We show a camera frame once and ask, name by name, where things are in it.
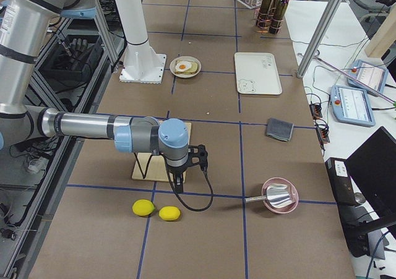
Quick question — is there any pink bowl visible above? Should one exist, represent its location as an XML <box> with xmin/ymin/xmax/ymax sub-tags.
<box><xmin>262</xmin><ymin>178</ymin><xmax>299</xmax><ymax>213</ymax></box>

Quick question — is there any aluminium frame post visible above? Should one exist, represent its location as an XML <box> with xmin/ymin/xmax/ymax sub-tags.
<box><xmin>296</xmin><ymin>0</ymin><xmax>342</xmax><ymax>79</ymax></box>

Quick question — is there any yellow lemon right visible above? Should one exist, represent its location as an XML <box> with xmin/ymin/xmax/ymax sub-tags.
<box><xmin>158</xmin><ymin>206</ymin><xmax>181</xmax><ymax>221</ymax></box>

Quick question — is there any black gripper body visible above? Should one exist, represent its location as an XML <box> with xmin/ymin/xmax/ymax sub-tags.
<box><xmin>168</xmin><ymin>164</ymin><xmax>187</xmax><ymax>183</ymax></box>

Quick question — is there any blue teach pendant far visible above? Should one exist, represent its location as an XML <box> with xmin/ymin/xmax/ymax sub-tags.
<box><xmin>346</xmin><ymin>59</ymin><xmax>389</xmax><ymax>93</ymax></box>

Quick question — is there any fried egg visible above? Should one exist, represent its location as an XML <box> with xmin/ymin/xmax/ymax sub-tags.
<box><xmin>174</xmin><ymin>61</ymin><xmax>192</xmax><ymax>72</ymax></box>

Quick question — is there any dark green wine bottle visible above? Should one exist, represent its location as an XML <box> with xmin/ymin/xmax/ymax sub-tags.
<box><xmin>269</xmin><ymin>0</ymin><xmax>288</xmax><ymax>34</ymax></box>

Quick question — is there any white round plate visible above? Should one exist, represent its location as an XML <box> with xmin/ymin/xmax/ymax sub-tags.
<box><xmin>170</xmin><ymin>56</ymin><xmax>201</xmax><ymax>79</ymax></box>

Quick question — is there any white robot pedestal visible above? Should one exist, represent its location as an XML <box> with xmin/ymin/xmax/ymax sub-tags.
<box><xmin>115</xmin><ymin>0</ymin><xmax>166</xmax><ymax>84</ymax></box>

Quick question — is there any black laptop monitor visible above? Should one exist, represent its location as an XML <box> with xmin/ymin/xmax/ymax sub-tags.
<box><xmin>342</xmin><ymin>126</ymin><xmax>395</xmax><ymax>259</ymax></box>

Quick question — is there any yellow lemon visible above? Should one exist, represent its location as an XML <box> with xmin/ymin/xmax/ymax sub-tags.
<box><xmin>132</xmin><ymin>199</ymin><xmax>155</xmax><ymax>217</ymax></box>
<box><xmin>158</xmin><ymin>206</ymin><xmax>181</xmax><ymax>221</ymax></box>

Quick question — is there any blue teach pendant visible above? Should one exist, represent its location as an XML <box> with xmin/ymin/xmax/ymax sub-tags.
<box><xmin>330</xmin><ymin>85</ymin><xmax>376</xmax><ymax>127</ymax></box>
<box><xmin>346</xmin><ymin>59</ymin><xmax>389</xmax><ymax>93</ymax></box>

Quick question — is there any wooden cutting board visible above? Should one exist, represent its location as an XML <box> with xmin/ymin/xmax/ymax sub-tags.
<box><xmin>131</xmin><ymin>121</ymin><xmax>192</xmax><ymax>181</ymax></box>

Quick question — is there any black equipment box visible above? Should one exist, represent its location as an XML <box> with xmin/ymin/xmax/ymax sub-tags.
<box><xmin>325</xmin><ymin>157</ymin><xmax>356</xmax><ymax>207</ymax></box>

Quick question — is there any white rectangular tray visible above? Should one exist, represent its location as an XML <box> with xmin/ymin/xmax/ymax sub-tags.
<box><xmin>234</xmin><ymin>52</ymin><xmax>282</xmax><ymax>95</ymax></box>

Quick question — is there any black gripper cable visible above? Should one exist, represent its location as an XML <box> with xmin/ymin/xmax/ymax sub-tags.
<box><xmin>168</xmin><ymin>166</ymin><xmax>214</xmax><ymax>212</ymax></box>

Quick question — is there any yellow lemon left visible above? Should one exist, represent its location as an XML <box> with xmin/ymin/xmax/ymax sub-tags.
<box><xmin>132</xmin><ymin>199</ymin><xmax>155</xmax><ymax>217</ymax></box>

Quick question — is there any blue teach pendant near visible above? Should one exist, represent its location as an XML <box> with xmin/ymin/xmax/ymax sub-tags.
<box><xmin>330</xmin><ymin>85</ymin><xmax>376</xmax><ymax>127</ymax></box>

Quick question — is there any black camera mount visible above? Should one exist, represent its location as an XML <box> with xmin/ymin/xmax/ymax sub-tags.
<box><xmin>187</xmin><ymin>144</ymin><xmax>208</xmax><ymax>172</ymax></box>

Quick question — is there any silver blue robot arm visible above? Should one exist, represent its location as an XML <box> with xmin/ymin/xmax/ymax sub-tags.
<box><xmin>1</xmin><ymin>0</ymin><xmax>191</xmax><ymax>193</ymax></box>

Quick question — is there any grey folded cloth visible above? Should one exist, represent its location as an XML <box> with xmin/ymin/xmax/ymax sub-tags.
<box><xmin>266</xmin><ymin>118</ymin><xmax>294</xmax><ymax>142</ymax></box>

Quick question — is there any silver metal scoop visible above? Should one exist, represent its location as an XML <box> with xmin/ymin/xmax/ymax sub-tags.
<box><xmin>245</xmin><ymin>184</ymin><xmax>296</xmax><ymax>208</ymax></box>

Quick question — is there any grabber stick tool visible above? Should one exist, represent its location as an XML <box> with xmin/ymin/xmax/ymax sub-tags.
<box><xmin>312</xmin><ymin>55</ymin><xmax>395</xmax><ymax>106</ymax></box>

